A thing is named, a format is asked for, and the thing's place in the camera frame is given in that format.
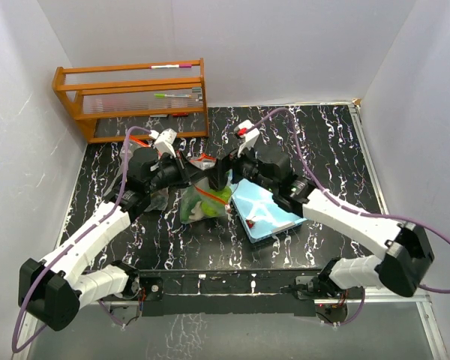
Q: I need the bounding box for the pink white marker pen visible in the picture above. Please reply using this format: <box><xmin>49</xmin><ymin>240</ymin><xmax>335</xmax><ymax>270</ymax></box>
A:
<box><xmin>150</xmin><ymin>64</ymin><xmax>193</xmax><ymax>70</ymax></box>

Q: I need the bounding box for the small grey clip box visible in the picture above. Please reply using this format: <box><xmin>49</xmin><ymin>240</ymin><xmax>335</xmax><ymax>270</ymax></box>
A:
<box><xmin>191</xmin><ymin>87</ymin><xmax>203</xmax><ymax>102</ymax></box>

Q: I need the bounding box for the light blue plastic basket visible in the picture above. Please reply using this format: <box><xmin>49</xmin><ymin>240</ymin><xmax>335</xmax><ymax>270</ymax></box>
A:
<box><xmin>231</xmin><ymin>179</ymin><xmax>305</xmax><ymax>245</ymax></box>

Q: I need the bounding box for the green chili pepper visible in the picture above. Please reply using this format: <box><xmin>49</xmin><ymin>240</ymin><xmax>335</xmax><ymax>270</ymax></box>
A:
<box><xmin>180</xmin><ymin>187</ymin><xmax>200</xmax><ymax>222</ymax></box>

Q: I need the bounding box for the clear zip top bag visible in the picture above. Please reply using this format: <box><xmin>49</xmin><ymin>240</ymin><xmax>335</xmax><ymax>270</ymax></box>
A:
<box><xmin>117</xmin><ymin>136</ymin><xmax>169</xmax><ymax>217</ymax></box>

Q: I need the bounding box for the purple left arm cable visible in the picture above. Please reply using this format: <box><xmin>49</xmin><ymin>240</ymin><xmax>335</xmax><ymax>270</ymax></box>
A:
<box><xmin>10</xmin><ymin>126</ymin><xmax>155</xmax><ymax>353</ymax></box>

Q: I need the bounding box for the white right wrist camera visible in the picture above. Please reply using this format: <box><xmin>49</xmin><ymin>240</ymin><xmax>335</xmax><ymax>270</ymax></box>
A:
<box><xmin>234</xmin><ymin>120</ymin><xmax>260</xmax><ymax>158</ymax></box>

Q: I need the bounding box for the light green round fruit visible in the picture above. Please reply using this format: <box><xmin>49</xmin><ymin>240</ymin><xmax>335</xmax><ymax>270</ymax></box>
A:
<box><xmin>202</xmin><ymin>187</ymin><xmax>232</xmax><ymax>218</ymax></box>

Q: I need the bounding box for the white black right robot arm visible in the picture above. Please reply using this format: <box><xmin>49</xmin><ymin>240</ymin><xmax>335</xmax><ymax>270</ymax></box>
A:
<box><xmin>207</xmin><ymin>149</ymin><xmax>434</xmax><ymax>298</ymax></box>

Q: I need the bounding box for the orange wooden shelf rack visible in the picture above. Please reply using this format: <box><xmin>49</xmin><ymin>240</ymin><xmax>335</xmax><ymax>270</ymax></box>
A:
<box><xmin>52</xmin><ymin>58</ymin><xmax>210</xmax><ymax>144</ymax></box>

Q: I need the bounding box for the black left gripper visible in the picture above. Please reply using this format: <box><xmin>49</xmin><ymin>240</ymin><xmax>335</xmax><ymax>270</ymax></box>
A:
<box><xmin>145</xmin><ymin>150</ymin><xmax>205</xmax><ymax>194</ymax></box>

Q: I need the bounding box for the white garlic bulb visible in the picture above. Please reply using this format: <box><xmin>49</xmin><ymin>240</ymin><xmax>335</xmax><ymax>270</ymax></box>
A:
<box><xmin>188</xmin><ymin>201</ymin><xmax>205</xmax><ymax>222</ymax></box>

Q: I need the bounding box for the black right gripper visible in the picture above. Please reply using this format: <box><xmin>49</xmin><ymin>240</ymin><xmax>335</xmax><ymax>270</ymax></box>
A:
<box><xmin>203</xmin><ymin>139</ymin><xmax>277</xmax><ymax>194</ymax></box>

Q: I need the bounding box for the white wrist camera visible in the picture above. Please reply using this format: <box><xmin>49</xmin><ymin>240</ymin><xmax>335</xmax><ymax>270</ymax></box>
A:
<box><xmin>149</xmin><ymin>128</ymin><xmax>177</xmax><ymax>158</ymax></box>
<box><xmin>234</xmin><ymin>120</ymin><xmax>260</xmax><ymax>158</ymax></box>

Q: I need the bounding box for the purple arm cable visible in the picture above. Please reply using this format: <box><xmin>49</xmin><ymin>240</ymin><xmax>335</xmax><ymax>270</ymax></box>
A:
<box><xmin>243</xmin><ymin>107</ymin><xmax>450</xmax><ymax>293</ymax></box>
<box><xmin>10</xmin><ymin>126</ymin><xmax>155</xmax><ymax>353</ymax></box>

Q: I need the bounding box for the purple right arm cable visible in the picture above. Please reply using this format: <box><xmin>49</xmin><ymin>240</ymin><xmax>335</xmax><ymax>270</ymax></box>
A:
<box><xmin>243</xmin><ymin>107</ymin><xmax>450</xmax><ymax>293</ymax></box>

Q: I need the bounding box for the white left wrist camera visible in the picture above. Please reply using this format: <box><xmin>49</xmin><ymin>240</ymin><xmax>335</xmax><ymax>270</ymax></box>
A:
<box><xmin>149</xmin><ymin>128</ymin><xmax>177</xmax><ymax>158</ymax></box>

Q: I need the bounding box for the green white marker pen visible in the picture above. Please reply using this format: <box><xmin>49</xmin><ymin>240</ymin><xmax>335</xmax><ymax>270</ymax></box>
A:
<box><xmin>154</xmin><ymin>93</ymin><xmax>192</xmax><ymax>99</ymax></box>

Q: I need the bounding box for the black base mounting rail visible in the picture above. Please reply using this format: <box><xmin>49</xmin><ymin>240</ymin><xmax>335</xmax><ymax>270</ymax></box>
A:
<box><xmin>97</xmin><ymin>268</ymin><xmax>365</xmax><ymax>318</ymax></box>

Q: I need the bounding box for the red strawberry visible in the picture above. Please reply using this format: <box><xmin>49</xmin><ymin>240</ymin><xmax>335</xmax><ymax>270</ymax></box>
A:
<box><xmin>246</xmin><ymin>219</ymin><xmax>255</xmax><ymax>229</ymax></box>

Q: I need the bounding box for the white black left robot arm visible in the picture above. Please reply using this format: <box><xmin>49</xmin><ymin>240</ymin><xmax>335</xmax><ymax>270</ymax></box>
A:
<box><xmin>18</xmin><ymin>148</ymin><xmax>206</xmax><ymax>331</ymax></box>

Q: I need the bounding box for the clear zip bag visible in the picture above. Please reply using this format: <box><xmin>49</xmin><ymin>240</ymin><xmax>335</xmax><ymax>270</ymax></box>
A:
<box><xmin>180</xmin><ymin>154</ymin><xmax>233</xmax><ymax>224</ymax></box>
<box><xmin>117</xmin><ymin>136</ymin><xmax>169</xmax><ymax>217</ymax></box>

